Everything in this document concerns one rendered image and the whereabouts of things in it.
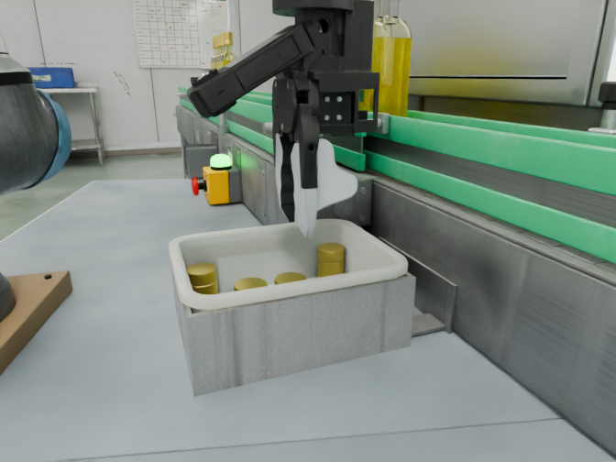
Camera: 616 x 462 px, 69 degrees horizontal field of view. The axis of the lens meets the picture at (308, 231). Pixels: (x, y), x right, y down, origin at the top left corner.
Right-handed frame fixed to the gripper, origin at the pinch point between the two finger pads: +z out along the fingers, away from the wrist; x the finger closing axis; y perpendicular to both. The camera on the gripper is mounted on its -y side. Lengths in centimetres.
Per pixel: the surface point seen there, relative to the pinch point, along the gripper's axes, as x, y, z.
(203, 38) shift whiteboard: 612, 65, -60
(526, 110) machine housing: 10.9, 37.9, -8.9
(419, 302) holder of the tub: -0.2, 15.5, 11.9
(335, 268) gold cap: 5.7, 7.1, 8.7
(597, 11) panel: -0.9, 33.9, -20.0
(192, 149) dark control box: 80, -3, 5
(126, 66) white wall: 610, -34, -25
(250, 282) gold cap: 0.4, -4.4, 6.6
